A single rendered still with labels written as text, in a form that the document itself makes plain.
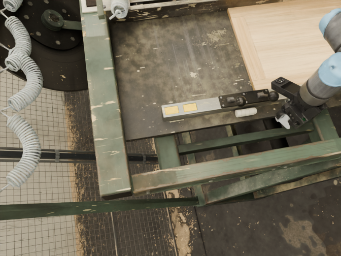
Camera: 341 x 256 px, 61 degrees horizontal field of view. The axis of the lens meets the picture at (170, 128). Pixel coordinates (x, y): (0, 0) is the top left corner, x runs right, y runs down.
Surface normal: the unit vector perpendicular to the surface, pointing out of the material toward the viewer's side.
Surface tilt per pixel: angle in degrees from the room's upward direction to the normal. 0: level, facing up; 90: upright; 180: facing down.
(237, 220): 0
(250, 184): 0
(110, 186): 52
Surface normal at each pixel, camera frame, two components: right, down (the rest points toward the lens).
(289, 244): -0.74, -0.10
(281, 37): 0.05, -0.36
